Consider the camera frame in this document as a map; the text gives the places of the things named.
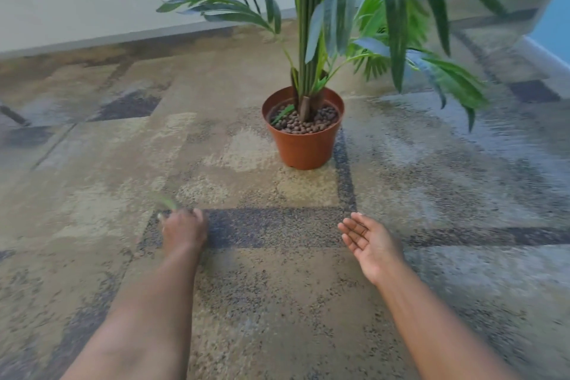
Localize person's left hand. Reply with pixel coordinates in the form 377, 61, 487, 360
157, 208, 208, 257

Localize person's right hand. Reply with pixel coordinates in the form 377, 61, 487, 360
337, 212, 405, 285

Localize small green leaf piece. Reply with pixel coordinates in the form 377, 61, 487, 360
152, 193, 181, 214

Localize person's left forearm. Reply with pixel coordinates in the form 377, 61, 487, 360
60, 244, 206, 380

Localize person's right forearm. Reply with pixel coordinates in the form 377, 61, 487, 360
372, 256, 523, 380

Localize terracotta plastic plant pot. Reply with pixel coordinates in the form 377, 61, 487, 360
262, 87, 345, 170

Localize brown clay pebbles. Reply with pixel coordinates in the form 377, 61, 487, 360
269, 101, 340, 134

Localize green artificial palm plant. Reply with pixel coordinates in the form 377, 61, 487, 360
156, 0, 549, 133

